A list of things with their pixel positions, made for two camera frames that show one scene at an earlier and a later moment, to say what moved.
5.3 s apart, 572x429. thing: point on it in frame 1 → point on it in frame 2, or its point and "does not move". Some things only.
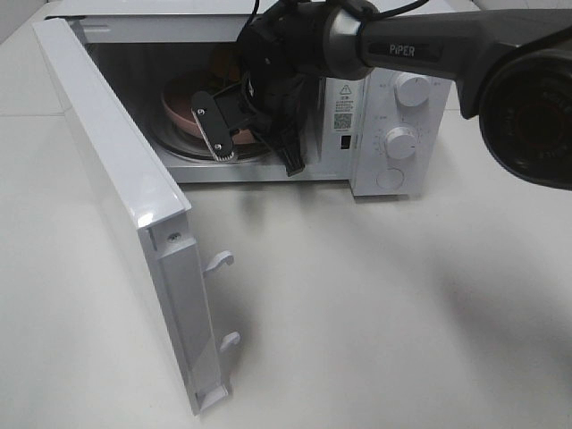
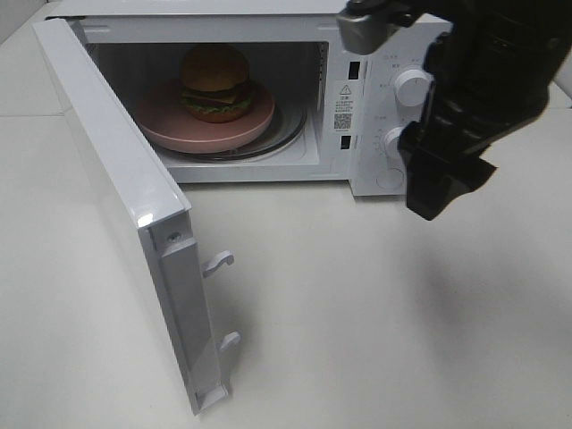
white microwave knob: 412,89 does not move
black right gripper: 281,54 → 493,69
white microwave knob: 400,143 does not move
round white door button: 390,179 does not move
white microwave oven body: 386,134 does not move
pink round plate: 177,95 → 164,121
